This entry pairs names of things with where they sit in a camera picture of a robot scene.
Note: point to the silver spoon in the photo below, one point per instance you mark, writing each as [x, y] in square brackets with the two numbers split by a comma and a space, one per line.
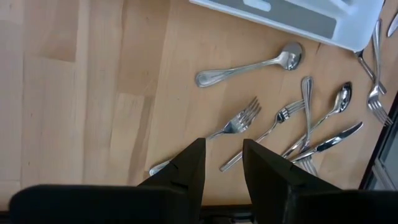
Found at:
[290, 57]
[342, 99]

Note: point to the silver fork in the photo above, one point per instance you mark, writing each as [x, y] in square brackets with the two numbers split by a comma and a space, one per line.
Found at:
[376, 99]
[241, 121]
[307, 93]
[368, 70]
[281, 116]

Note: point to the silver table knife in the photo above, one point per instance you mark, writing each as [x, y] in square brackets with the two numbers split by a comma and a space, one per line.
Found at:
[393, 26]
[335, 138]

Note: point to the white plastic cutlery tray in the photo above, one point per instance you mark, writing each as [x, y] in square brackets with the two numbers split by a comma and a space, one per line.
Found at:
[348, 28]

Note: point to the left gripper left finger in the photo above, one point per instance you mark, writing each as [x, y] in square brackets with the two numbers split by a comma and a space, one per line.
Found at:
[180, 199]

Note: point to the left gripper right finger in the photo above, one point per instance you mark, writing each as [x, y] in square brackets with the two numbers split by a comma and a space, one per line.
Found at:
[289, 199]

